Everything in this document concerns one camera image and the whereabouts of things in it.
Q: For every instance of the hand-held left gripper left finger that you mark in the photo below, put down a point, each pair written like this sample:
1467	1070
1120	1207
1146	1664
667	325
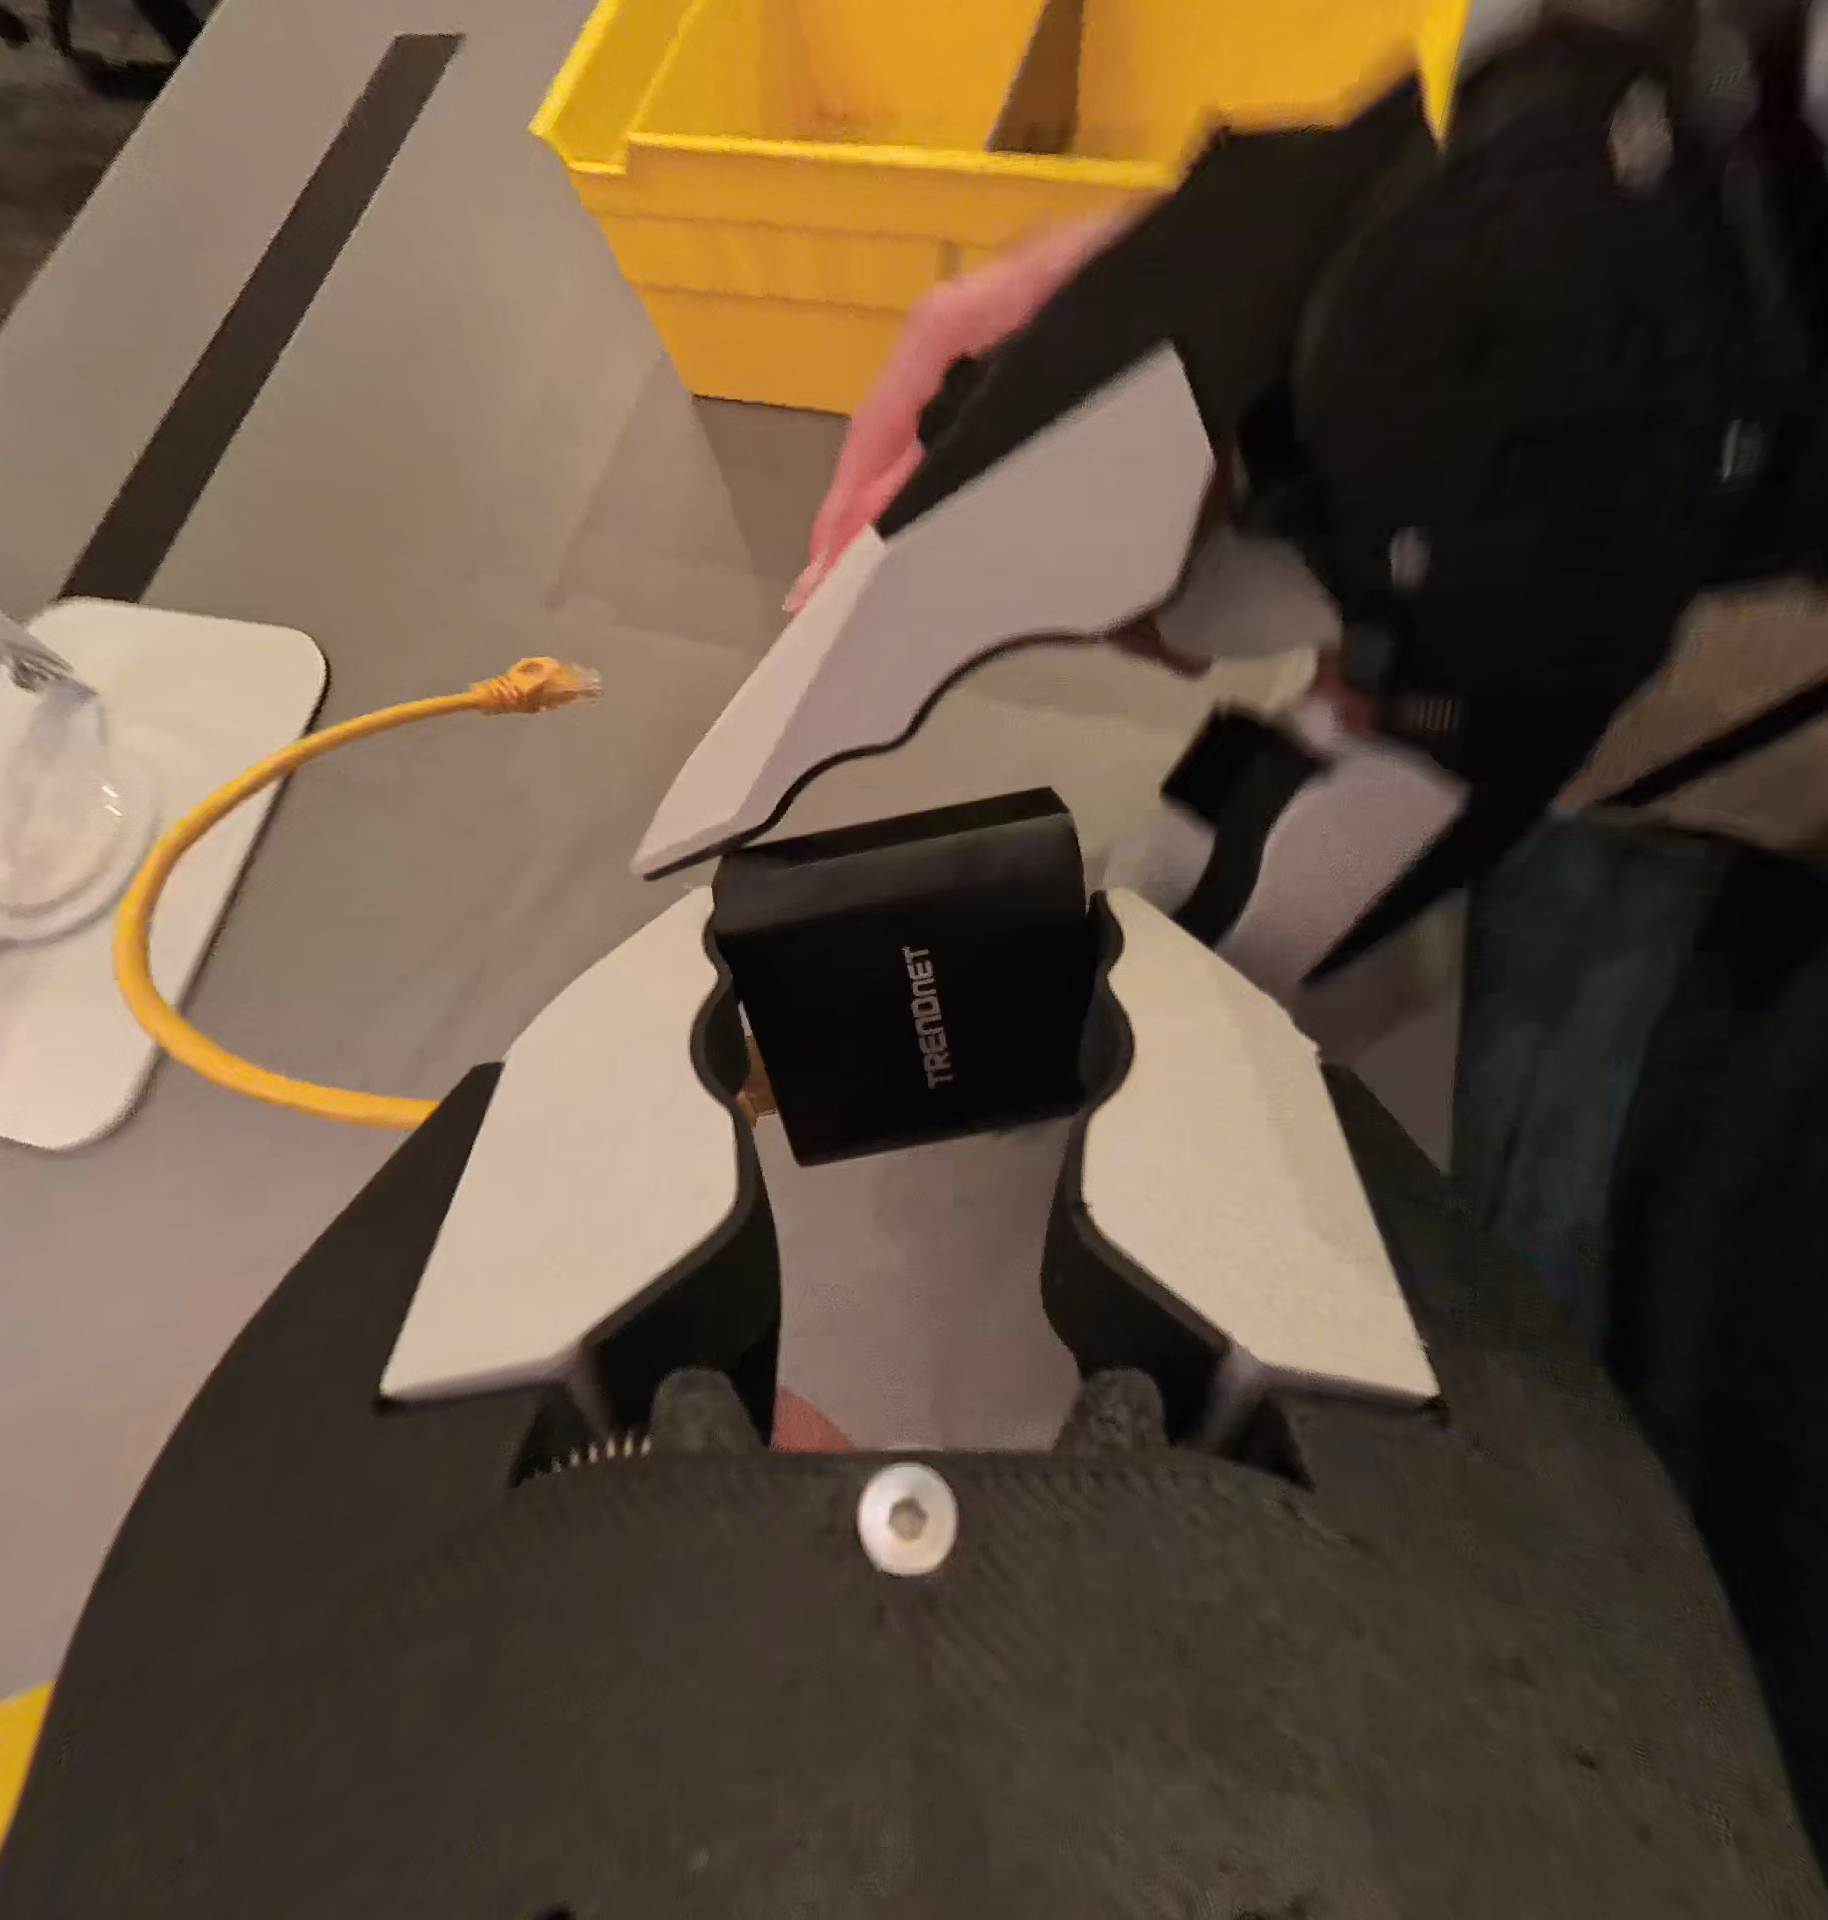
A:
585	1172

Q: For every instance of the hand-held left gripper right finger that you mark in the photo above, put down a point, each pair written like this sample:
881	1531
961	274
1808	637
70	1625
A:
1244	1185

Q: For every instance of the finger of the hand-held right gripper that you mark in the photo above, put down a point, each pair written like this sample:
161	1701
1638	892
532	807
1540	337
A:
988	571
1363	840

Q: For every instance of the black ethernet adapter box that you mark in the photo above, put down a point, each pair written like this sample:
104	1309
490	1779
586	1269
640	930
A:
914	960

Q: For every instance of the person's right hand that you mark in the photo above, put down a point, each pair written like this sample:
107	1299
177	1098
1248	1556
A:
914	377

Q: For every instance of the yellow plastic bin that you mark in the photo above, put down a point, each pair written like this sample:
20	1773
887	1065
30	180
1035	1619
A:
794	254

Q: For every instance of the person's leg in jeans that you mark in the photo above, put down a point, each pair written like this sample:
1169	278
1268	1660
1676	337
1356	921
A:
1677	1201

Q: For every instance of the clear plastic holder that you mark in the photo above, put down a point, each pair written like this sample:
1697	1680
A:
43	810

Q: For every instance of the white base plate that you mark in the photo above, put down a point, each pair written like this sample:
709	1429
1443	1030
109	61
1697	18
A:
209	707

